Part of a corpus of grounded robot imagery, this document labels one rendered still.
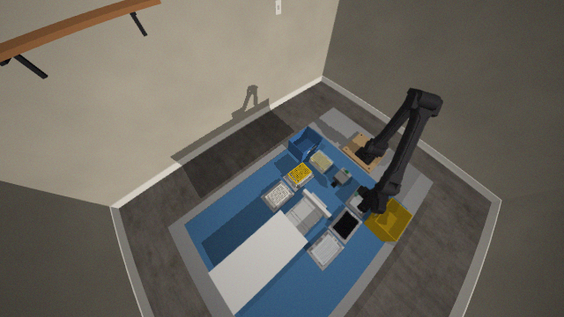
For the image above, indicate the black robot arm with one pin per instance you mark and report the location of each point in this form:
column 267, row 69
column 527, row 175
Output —
column 419, row 104

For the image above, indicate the yellow open-top bin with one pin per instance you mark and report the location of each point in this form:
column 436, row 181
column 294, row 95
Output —
column 394, row 220

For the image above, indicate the white multiwell plate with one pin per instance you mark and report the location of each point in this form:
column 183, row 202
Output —
column 325, row 249

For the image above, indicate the blue bench mat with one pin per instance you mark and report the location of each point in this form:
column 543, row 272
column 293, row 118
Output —
column 300, row 289

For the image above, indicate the white button box with green key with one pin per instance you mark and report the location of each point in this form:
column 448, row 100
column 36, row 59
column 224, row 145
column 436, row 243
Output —
column 340, row 177

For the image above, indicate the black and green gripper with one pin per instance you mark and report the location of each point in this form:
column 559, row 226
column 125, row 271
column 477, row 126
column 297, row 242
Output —
column 361, row 190

